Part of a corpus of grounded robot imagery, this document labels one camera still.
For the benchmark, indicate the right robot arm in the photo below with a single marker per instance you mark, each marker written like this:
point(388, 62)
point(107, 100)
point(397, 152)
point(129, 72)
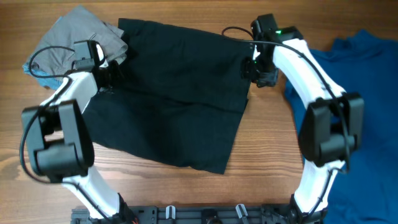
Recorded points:
point(332, 126)

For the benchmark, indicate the blue shirt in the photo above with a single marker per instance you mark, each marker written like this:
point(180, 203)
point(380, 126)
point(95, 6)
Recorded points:
point(366, 65)

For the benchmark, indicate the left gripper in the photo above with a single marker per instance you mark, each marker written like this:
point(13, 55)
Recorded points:
point(119, 74)

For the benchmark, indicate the folded grey shorts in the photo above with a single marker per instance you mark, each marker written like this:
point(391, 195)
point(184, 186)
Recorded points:
point(79, 24)

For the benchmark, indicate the black shorts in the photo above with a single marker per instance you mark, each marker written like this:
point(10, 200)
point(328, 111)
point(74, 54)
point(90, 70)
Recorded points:
point(180, 100)

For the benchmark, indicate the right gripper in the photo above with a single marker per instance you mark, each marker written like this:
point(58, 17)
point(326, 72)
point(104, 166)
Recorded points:
point(247, 71)

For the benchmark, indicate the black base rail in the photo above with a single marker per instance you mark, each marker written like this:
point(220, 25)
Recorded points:
point(264, 214)

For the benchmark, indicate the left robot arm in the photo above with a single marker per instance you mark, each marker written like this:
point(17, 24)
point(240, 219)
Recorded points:
point(56, 147)

